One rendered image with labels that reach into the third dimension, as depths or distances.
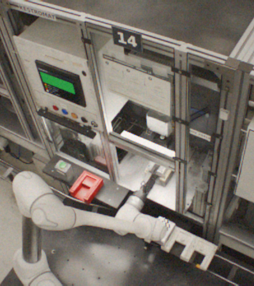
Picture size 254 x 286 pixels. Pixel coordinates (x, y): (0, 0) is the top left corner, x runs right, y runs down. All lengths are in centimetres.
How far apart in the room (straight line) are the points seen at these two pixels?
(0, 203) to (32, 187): 186
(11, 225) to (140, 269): 143
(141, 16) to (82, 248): 144
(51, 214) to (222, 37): 94
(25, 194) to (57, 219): 18
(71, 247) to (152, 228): 63
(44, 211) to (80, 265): 83
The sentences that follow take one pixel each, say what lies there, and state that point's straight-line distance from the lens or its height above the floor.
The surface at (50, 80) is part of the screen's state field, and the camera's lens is 193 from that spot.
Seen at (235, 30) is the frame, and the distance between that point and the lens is 153.
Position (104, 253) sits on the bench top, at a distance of 246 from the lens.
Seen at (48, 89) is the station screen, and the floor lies 158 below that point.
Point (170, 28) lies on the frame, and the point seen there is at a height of 201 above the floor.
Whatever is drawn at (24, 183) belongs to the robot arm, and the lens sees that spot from 181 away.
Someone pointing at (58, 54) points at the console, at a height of 181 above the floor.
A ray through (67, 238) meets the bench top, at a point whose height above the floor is 68.
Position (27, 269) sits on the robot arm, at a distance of 222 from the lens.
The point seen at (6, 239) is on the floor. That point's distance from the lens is 346.
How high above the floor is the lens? 293
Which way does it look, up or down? 52 degrees down
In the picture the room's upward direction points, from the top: 9 degrees counter-clockwise
